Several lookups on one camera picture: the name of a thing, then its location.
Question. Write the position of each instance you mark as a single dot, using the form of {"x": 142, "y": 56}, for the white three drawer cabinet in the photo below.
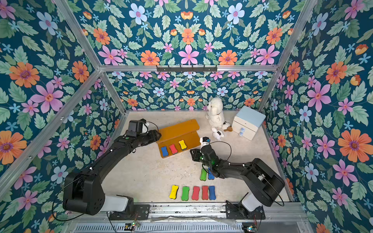
{"x": 249, "y": 119}

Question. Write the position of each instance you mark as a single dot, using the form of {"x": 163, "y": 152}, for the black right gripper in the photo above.
{"x": 197, "y": 155}

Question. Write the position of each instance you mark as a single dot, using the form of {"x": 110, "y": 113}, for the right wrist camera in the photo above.
{"x": 205, "y": 141}

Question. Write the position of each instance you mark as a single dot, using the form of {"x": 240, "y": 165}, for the red eraser shelf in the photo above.
{"x": 195, "y": 193}
{"x": 173, "y": 149}

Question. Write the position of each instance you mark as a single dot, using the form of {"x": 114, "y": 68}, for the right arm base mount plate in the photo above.
{"x": 238, "y": 212}

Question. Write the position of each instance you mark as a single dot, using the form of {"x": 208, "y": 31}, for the yellow eraser shelf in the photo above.
{"x": 173, "y": 193}
{"x": 183, "y": 145}

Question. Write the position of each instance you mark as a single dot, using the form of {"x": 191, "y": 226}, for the green eraser shelf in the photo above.
{"x": 203, "y": 176}
{"x": 185, "y": 193}

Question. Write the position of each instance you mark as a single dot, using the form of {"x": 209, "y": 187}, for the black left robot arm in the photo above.
{"x": 84, "y": 193}

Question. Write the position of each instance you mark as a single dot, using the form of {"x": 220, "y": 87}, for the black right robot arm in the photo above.
{"x": 264, "y": 183}

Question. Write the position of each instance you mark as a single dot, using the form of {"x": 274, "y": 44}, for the blue eraser shelf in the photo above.
{"x": 211, "y": 192}
{"x": 164, "y": 152}
{"x": 210, "y": 175}

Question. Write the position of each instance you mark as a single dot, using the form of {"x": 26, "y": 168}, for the black wall hook rail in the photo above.
{"x": 191, "y": 68}

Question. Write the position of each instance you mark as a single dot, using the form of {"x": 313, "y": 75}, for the large cream plush dog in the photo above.
{"x": 215, "y": 115}

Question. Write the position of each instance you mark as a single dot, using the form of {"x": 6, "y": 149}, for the orange wooden two-tier shelf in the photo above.
{"x": 186, "y": 131}

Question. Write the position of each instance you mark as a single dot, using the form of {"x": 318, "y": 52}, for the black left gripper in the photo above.
{"x": 153, "y": 137}

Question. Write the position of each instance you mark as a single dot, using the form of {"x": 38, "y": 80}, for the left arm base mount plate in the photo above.
{"x": 132, "y": 212}

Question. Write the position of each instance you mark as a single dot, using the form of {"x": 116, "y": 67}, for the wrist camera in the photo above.
{"x": 205, "y": 141}
{"x": 137, "y": 128}

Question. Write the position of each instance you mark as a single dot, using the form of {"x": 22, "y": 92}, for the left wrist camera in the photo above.
{"x": 137, "y": 128}

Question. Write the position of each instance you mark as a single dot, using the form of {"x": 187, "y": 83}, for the small brown white plush toy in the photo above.
{"x": 227, "y": 127}

